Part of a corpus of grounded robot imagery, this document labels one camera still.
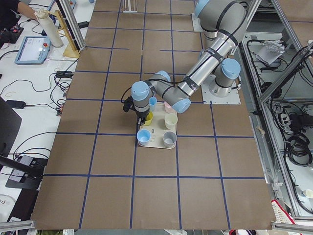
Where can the light blue front-left cup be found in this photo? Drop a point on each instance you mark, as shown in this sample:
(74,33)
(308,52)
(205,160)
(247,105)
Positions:
(143,137)

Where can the cream cup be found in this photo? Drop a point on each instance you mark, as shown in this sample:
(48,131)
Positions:
(170,120)

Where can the beige cup tray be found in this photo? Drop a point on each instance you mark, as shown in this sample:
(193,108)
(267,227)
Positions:
(157,128)

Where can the grey cup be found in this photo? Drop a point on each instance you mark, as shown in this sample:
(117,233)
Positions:
(169,139)

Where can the pink cup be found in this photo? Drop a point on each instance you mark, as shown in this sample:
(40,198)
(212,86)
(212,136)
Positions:
(168,108)

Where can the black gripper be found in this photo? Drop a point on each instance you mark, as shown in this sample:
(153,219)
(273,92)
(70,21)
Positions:
(143,114)

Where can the crumpled white paper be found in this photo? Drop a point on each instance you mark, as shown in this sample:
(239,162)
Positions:
(270,51)

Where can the yellow ikea cup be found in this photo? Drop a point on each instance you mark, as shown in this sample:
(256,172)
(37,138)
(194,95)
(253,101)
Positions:
(148,119)

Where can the white cylinder tube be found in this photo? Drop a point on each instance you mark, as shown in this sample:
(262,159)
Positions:
(49,27)

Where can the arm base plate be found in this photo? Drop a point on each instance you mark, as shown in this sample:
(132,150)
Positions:
(196,23)
(214,94)

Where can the blue rear cup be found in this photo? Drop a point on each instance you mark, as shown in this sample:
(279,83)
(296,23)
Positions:
(152,103)

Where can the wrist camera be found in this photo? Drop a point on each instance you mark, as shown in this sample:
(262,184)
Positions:
(128,104)

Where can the upper blue teach pendant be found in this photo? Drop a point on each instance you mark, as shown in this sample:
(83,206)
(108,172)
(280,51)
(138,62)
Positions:
(33,51)

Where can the wooden mug tree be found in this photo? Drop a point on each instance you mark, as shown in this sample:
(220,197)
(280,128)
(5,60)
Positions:
(71,51)

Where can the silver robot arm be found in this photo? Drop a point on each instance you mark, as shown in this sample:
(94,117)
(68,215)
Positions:
(228,20)

